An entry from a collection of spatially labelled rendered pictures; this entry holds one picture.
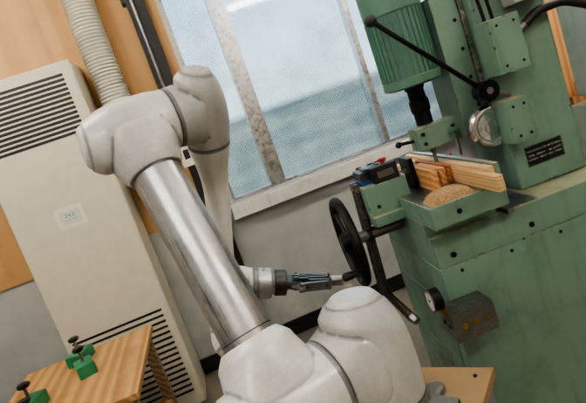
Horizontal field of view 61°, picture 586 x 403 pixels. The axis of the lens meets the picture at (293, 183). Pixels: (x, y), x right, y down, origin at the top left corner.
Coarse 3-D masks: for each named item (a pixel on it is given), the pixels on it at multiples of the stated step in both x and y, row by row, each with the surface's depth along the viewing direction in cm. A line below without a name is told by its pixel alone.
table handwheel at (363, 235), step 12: (336, 204) 147; (336, 216) 160; (348, 216) 142; (336, 228) 165; (348, 228) 140; (372, 228) 153; (384, 228) 153; (396, 228) 153; (348, 240) 149; (360, 240) 140; (348, 252) 153; (360, 252) 139; (360, 264) 141; (360, 276) 155
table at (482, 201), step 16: (416, 192) 147; (480, 192) 127; (496, 192) 127; (400, 208) 147; (416, 208) 135; (432, 208) 126; (448, 208) 126; (464, 208) 127; (480, 208) 127; (384, 224) 146; (432, 224) 127; (448, 224) 127
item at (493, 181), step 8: (416, 160) 174; (456, 168) 141; (464, 168) 138; (456, 176) 141; (464, 176) 136; (472, 176) 131; (480, 176) 126; (488, 176) 122; (496, 176) 119; (472, 184) 133; (480, 184) 128; (488, 184) 124; (496, 184) 120; (504, 184) 120
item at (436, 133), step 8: (440, 120) 150; (448, 120) 150; (456, 120) 150; (416, 128) 152; (424, 128) 149; (432, 128) 149; (440, 128) 149; (416, 136) 149; (424, 136) 149; (432, 136) 149; (440, 136) 150; (448, 136) 150; (416, 144) 151; (424, 144) 149; (432, 144) 150; (440, 144) 150
